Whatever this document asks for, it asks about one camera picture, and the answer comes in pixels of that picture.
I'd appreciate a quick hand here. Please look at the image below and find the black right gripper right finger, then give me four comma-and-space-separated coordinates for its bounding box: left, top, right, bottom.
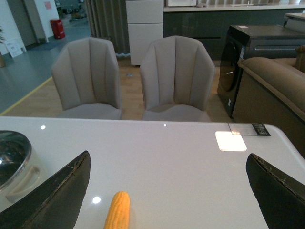
246, 154, 305, 229

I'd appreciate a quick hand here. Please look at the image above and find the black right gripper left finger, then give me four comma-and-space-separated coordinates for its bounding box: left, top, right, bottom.
0, 151, 91, 229

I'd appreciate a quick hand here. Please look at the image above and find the yellow corn cob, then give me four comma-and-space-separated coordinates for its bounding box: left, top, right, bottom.
103, 191, 130, 229

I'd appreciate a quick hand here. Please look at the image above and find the white electric cooking pot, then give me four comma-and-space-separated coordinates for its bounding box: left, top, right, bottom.
0, 130, 50, 203

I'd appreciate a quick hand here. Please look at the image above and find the table corner label sticker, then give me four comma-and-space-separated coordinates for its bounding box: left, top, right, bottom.
228, 123, 270, 136

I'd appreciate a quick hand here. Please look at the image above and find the tan sofa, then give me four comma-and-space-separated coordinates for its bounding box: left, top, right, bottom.
233, 45, 305, 156

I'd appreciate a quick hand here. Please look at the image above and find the beige left dining chair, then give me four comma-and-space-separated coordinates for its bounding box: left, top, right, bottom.
51, 37, 122, 120

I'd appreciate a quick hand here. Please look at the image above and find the beige dining chair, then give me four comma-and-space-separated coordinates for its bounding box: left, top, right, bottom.
140, 36, 215, 122
51, 37, 122, 120

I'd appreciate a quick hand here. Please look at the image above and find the black washing machine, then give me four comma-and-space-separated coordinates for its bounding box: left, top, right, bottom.
217, 25, 305, 119

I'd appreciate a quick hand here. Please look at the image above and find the beige right dining chair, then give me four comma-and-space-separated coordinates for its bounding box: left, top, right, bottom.
140, 36, 215, 122

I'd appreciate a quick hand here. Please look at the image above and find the white floor sign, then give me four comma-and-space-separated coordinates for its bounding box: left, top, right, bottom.
6, 40, 25, 58

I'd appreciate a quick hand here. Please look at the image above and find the red fire extinguisher box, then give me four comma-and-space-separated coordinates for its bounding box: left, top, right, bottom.
50, 19, 65, 39

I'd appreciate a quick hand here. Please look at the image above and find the dark kitchen counter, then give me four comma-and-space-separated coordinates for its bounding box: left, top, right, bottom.
163, 7, 305, 61

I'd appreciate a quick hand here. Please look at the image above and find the white drawer cabinet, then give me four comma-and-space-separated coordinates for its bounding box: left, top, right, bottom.
126, 0, 164, 65

